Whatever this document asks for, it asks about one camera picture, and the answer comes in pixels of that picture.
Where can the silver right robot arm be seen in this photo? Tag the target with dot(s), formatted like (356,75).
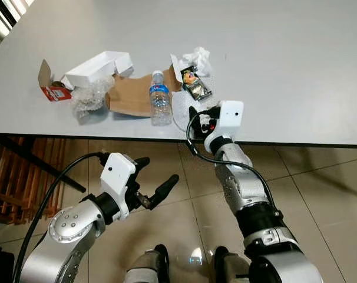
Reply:
(243,188)

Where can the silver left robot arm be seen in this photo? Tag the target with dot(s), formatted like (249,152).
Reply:
(66,227)

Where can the black printed snack packet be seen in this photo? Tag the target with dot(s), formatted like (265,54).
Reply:
(196,85)

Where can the clear plastic water bottle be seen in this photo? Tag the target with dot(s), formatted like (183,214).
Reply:
(161,100)

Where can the white crumpled tissue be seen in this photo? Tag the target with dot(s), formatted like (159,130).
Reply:
(200,59)

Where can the brown flattened cardboard box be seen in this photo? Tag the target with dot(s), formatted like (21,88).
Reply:
(131,94)

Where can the silver black left robot leg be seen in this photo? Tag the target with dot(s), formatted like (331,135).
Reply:
(149,265)

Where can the silver black robot leg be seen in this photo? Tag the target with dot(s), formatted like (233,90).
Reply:
(228,268)
(149,265)

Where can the clear crumpled bubble wrap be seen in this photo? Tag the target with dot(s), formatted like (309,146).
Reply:
(90,97)

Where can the silver black right robot leg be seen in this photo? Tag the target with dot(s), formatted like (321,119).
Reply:
(228,268)

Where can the white open paper box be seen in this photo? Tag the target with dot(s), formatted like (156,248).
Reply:
(93,69)

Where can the small red carton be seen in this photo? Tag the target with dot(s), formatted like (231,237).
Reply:
(53,91)

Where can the brown wooden slatted chair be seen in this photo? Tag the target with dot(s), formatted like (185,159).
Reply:
(19,188)

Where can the window blinds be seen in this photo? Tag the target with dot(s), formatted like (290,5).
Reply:
(5,15)

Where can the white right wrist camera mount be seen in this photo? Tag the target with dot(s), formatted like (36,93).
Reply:
(231,115)

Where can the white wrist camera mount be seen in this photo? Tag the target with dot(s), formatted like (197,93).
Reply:
(116,174)
(231,115)

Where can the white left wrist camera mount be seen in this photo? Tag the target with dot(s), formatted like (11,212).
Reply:
(116,174)

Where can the black table frame bar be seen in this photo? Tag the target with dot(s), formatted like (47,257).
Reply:
(43,168)

